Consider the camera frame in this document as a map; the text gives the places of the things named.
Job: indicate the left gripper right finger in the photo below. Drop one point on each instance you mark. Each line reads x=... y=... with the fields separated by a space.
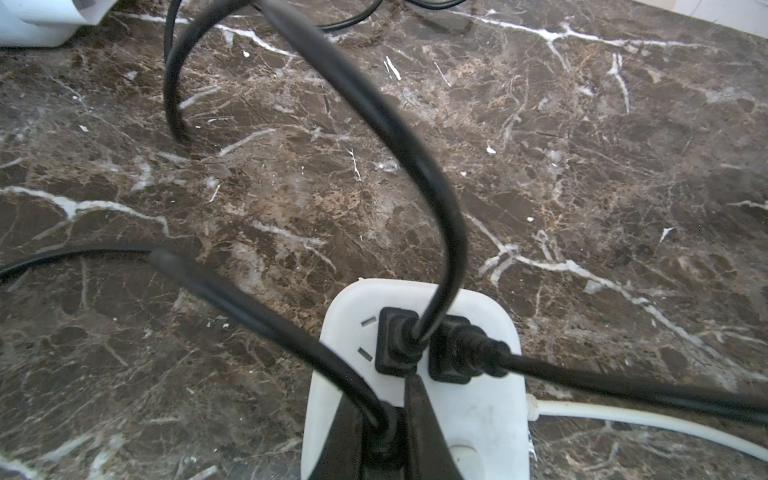
x=427 y=452

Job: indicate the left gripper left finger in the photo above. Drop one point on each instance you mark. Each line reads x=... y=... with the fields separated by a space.
x=342 y=454

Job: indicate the white hair dryer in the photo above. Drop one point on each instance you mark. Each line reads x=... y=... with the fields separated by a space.
x=48 y=23

